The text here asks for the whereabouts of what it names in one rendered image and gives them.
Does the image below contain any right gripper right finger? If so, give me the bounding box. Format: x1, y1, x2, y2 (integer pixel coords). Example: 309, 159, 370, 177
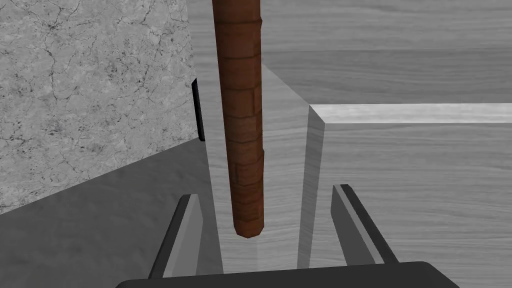
330, 183, 400, 267

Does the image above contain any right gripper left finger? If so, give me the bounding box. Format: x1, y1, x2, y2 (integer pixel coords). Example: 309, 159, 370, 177
147, 193, 204, 280

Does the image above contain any brown bar handle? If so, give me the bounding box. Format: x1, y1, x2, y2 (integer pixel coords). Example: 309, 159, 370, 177
211, 0, 266, 240

